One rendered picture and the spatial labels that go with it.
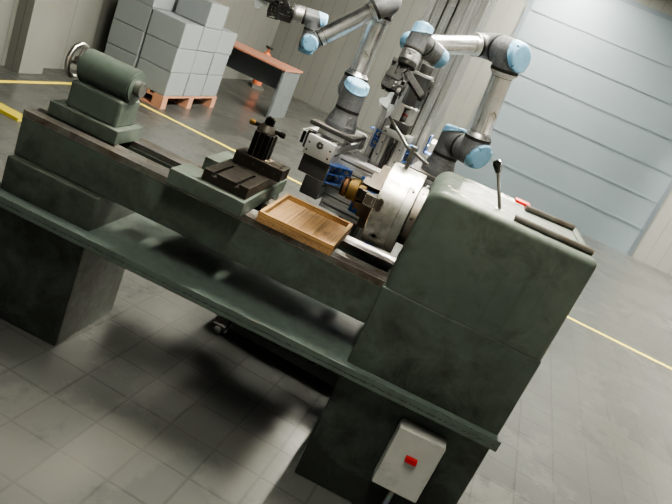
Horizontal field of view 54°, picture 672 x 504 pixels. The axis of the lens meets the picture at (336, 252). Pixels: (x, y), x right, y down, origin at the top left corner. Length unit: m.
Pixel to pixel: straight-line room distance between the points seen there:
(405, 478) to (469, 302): 0.70
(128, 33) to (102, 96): 4.77
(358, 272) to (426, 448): 0.67
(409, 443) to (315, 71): 9.50
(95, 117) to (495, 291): 1.62
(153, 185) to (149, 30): 4.87
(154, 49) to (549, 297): 5.69
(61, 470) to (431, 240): 1.43
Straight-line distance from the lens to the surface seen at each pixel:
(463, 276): 2.25
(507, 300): 2.27
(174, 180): 2.42
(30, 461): 2.42
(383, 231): 2.31
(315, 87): 11.46
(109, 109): 2.68
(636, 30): 10.89
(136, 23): 7.40
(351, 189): 2.41
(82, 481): 2.39
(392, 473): 2.52
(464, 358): 2.35
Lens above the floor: 1.65
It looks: 19 degrees down
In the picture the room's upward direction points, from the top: 24 degrees clockwise
